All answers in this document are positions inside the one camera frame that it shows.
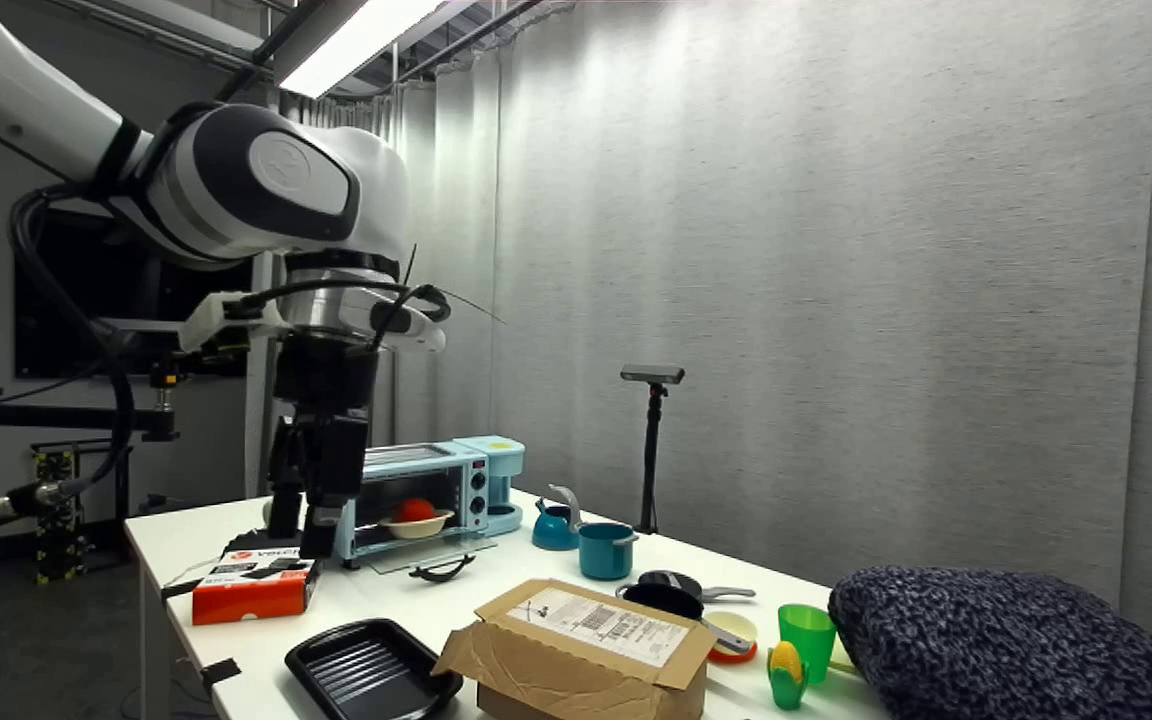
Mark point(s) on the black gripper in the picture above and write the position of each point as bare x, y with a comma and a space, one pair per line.
325, 394

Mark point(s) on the brown cardboard box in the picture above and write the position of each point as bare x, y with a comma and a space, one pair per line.
589, 646

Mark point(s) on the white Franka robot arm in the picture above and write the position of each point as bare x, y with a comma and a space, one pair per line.
256, 173

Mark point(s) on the orange flat box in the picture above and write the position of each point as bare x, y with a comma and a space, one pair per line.
248, 597

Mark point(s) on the red toy tomato in bowl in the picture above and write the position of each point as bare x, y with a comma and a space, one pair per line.
416, 514

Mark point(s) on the white table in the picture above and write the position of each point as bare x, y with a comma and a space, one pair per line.
378, 592

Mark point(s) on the black curved clip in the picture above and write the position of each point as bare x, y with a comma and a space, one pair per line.
440, 568

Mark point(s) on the black ridged grill tray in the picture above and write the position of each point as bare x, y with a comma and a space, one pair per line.
364, 668

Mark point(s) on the teal kettle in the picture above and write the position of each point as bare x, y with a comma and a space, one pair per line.
553, 524

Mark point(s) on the black metal rack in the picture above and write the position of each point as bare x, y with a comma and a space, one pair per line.
59, 514

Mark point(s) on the small black frying pan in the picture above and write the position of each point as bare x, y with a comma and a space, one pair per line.
665, 592

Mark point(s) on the small round dish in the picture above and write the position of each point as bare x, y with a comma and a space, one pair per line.
735, 638

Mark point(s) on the ceiling light strip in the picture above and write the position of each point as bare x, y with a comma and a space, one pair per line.
354, 41

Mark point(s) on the yellow toy in green cup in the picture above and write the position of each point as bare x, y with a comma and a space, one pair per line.
785, 666

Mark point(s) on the green plastic cup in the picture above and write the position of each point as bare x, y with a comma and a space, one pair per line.
809, 638

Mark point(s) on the grey curtain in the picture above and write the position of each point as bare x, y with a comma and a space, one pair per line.
801, 264

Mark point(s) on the dark blue speckled cushion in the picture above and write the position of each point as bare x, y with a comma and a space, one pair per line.
1002, 654

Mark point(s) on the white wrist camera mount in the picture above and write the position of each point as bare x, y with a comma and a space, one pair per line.
217, 317

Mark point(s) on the black wall monitor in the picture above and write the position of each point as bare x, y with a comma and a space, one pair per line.
69, 292

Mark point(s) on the black camera stand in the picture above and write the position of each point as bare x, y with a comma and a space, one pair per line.
654, 442

